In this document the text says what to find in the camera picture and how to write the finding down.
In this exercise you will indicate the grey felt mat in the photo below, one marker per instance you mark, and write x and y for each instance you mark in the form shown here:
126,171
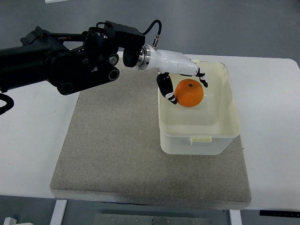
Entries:
112,153

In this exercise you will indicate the translucent white plastic box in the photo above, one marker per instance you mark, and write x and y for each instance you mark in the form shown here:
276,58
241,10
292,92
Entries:
209,127

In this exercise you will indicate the white left table leg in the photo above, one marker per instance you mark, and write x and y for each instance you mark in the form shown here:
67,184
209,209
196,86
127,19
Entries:
58,212

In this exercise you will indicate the grey metal base plate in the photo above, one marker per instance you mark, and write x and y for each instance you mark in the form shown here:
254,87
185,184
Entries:
139,217

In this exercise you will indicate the black table control panel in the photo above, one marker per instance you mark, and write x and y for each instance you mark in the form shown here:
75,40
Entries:
280,213

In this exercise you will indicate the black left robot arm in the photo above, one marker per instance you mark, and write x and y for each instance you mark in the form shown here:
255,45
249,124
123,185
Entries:
76,62

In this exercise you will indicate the orange fruit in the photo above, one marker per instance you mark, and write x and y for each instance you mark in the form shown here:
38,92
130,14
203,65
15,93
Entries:
189,93

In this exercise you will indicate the white table leg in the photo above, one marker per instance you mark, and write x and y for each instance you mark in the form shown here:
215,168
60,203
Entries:
235,217
58,212

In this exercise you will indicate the white object on floor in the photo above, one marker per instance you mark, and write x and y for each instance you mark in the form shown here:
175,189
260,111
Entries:
9,221

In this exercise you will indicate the white object top edge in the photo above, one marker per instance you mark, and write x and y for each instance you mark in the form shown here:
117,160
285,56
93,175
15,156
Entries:
54,1

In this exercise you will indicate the white right table leg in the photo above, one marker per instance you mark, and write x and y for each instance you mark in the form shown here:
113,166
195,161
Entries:
235,217

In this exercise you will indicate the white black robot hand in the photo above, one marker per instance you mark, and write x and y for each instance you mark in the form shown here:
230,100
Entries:
167,62

